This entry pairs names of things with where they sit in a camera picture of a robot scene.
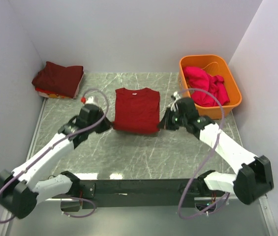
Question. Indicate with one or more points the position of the orange folded t-shirt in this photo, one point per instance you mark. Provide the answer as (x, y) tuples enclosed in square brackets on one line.
[(49, 94)]

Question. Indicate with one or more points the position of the orange plastic basket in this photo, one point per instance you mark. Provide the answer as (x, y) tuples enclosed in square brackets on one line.
[(213, 65)]

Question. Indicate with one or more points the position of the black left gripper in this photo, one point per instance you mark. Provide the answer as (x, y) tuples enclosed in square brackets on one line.
[(107, 124)]

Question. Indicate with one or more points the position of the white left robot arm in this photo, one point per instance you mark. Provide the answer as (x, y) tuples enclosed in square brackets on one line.
[(21, 190)]

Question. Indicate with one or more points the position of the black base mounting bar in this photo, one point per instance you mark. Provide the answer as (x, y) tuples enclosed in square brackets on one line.
[(138, 193)]

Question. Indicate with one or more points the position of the pink folded t-shirt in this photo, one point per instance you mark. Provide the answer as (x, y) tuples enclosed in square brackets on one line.
[(78, 86)]

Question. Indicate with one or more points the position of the pink t-shirt in basket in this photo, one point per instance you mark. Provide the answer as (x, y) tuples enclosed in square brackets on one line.
[(199, 79)]

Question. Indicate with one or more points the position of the aluminium frame rail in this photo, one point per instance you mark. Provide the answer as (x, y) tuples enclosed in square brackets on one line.
[(234, 219)]

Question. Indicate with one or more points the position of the dark red folded t-shirt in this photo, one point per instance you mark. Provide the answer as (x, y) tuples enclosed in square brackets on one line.
[(58, 79)]

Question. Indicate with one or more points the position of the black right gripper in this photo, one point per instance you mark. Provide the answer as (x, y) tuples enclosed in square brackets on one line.
[(165, 123)]

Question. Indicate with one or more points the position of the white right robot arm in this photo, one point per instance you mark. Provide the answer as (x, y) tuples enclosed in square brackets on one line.
[(252, 177)]

